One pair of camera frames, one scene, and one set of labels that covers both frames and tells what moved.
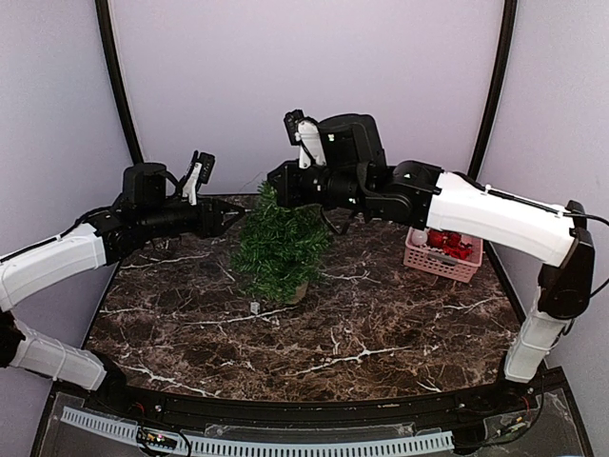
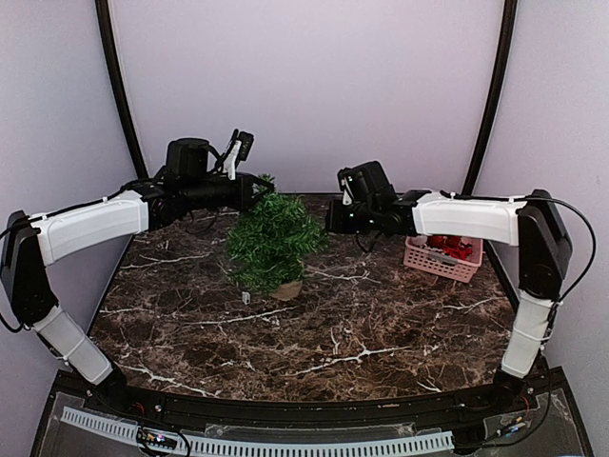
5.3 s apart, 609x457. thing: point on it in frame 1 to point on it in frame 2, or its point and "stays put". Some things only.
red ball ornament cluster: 450,243 stays put
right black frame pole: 501,67 stays put
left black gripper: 211,224 to 244,197
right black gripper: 288,193 to 334,221
